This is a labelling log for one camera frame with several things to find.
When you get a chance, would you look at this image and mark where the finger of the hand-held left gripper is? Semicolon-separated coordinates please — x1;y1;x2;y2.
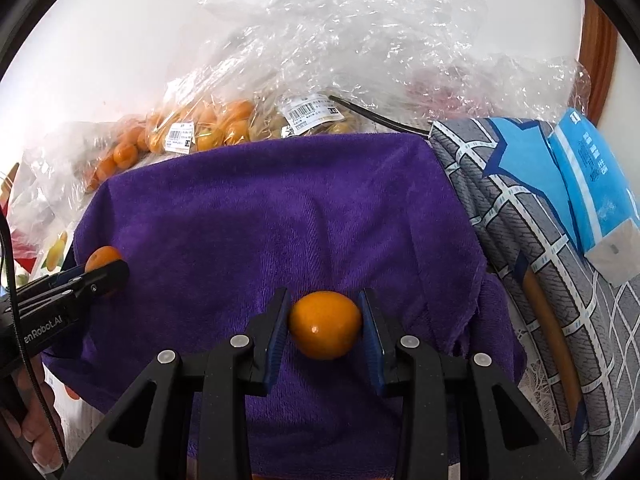
17;266;88;293
12;260;131;323

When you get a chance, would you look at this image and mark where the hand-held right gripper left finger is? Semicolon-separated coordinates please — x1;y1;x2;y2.
60;287;292;480

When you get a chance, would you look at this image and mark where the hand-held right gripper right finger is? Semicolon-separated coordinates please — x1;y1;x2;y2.
357;287;583;480

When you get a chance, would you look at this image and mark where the orange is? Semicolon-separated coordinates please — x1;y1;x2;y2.
85;246;126;301
289;291;363;361

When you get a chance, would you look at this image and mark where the purple towel covered box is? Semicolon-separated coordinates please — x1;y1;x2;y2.
42;132;528;478

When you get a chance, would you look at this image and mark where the person's left hand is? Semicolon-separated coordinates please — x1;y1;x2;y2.
15;355;66;466

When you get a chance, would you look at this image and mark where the white lace tablecloth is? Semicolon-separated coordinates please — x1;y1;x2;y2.
7;195;576;480

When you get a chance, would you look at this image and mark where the orange wooden stick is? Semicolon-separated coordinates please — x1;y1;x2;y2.
520;265;586;411

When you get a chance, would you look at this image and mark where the clear bag of oranges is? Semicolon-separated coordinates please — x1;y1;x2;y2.
30;95;258;201

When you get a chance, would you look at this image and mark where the clear bag of kiwis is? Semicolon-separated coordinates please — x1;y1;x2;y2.
249;92;361;143

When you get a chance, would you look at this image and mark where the clear bag of cherry tomatoes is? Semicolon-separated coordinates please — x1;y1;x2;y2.
405;67;481;111

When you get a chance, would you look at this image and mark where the blue tissue pack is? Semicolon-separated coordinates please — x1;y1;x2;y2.
547;107;640;286

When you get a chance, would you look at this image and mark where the crumpled clear plastic bag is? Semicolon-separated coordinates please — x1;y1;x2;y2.
197;0;591;136

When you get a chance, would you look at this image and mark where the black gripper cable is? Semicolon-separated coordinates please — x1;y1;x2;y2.
0;215;71;466

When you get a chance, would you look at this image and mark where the thin black cable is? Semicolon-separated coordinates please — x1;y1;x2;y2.
327;95;432;136

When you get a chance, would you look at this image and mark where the brown wooden door frame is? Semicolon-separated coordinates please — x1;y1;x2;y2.
582;0;621;121

